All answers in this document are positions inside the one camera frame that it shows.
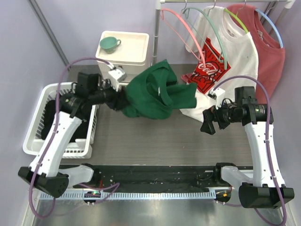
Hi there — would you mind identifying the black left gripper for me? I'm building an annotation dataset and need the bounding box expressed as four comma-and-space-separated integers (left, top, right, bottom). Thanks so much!
92, 79, 132, 112

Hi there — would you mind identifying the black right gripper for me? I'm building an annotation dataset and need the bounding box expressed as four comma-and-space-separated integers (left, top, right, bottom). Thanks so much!
200, 98, 242, 135

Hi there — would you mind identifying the green t-shirt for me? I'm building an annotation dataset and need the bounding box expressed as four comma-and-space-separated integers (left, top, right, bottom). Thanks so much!
122, 59, 197, 120

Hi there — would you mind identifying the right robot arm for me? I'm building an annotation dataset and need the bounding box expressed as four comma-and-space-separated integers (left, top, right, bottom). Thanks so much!
200, 87, 294, 209

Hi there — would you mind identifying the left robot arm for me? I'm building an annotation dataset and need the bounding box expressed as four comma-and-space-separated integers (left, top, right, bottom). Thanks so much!
18, 69, 127, 198

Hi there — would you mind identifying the black t-shirt in basket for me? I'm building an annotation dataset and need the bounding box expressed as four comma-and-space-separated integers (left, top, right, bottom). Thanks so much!
41, 100, 92, 143

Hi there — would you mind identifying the white graphic t-shirt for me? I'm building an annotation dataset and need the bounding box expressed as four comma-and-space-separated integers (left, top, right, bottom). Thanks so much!
181, 6, 259, 121

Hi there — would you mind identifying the red t-shirt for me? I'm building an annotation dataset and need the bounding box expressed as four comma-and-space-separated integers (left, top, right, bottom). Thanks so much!
227, 4, 285, 97

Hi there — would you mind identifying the pink hanger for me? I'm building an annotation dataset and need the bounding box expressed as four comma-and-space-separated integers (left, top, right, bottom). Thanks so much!
159, 8, 206, 67

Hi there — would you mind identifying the mint green hanger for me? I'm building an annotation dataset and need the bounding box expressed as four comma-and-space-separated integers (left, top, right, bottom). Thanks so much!
182, 7, 228, 69

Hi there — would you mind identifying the lime green hanger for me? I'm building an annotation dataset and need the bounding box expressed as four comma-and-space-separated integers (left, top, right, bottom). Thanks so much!
223, 8, 249, 33

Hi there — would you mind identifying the blue hanger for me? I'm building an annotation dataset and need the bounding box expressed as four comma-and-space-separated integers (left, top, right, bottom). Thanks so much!
255, 8, 284, 48

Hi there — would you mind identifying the white drawer unit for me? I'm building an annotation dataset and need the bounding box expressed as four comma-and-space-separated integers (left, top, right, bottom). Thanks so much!
95, 31, 151, 83

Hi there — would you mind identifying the teal cup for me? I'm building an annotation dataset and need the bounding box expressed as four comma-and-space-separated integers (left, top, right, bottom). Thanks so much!
99, 36, 121, 54

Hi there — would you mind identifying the white laundry basket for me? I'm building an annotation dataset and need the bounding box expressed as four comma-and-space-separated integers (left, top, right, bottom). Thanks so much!
23, 83, 99, 159

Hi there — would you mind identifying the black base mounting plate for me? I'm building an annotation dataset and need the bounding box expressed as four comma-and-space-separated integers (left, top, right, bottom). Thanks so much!
72, 164, 254, 192

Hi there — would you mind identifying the metal clothes rack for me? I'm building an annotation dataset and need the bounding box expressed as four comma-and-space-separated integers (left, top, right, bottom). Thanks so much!
151, 0, 295, 65

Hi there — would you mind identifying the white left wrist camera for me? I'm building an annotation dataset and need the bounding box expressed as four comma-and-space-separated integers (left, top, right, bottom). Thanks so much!
108, 67, 127, 92

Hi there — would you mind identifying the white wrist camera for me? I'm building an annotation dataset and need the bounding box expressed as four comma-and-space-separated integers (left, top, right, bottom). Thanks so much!
108, 67, 127, 92
207, 88, 225, 109

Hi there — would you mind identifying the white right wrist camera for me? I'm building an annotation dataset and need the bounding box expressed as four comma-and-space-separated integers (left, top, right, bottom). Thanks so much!
207, 88, 225, 109

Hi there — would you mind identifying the perforated white cable duct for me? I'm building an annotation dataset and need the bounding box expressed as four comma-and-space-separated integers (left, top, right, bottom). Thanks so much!
39, 191, 216, 200

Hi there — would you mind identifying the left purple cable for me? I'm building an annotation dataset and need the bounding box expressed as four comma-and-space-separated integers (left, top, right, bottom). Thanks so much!
28, 57, 121, 220

